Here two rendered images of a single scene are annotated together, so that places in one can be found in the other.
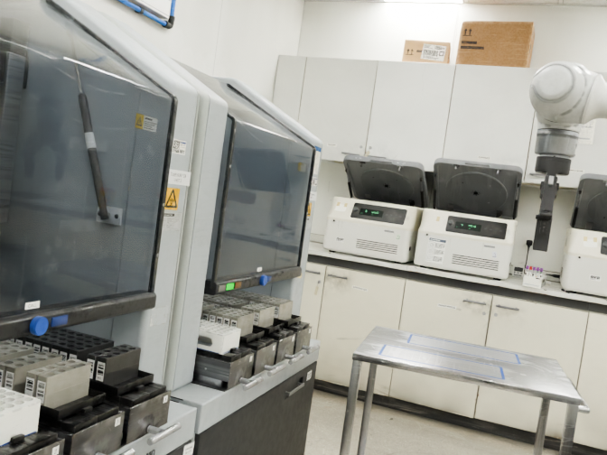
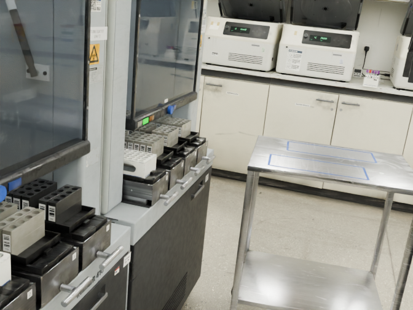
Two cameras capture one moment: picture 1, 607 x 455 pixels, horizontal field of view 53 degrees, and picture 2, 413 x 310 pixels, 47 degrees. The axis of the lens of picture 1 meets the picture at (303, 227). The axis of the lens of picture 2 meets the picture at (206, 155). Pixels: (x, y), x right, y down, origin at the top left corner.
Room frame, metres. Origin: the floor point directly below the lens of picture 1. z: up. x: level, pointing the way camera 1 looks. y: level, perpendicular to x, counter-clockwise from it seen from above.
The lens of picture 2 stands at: (0.15, 0.11, 1.32)
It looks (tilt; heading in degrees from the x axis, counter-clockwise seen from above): 17 degrees down; 354
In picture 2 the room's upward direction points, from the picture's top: 6 degrees clockwise
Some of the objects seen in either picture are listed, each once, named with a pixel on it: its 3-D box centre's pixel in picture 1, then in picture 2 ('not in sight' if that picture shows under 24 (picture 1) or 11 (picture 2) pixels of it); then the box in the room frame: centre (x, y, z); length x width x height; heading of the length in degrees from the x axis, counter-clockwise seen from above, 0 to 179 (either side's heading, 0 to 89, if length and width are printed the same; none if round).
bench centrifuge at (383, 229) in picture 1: (381, 208); (247, 24); (4.09, -0.50, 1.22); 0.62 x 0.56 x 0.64; 158
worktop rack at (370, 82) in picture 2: (534, 280); (372, 80); (3.56, -1.38, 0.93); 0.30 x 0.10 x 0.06; 154
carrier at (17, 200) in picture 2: (81, 357); (32, 198); (1.23, 0.41, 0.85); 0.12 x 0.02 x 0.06; 160
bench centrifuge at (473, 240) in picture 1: (471, 217); (321, 29); (3.89, -1.05, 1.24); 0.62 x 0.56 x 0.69; 160
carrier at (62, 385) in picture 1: (64, 385); (24, 232); (1.06, 0.38, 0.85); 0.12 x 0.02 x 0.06; 161
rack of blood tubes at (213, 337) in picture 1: (182, 331); (107, 159); (1.61, 0.28, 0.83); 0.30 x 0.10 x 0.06; 70
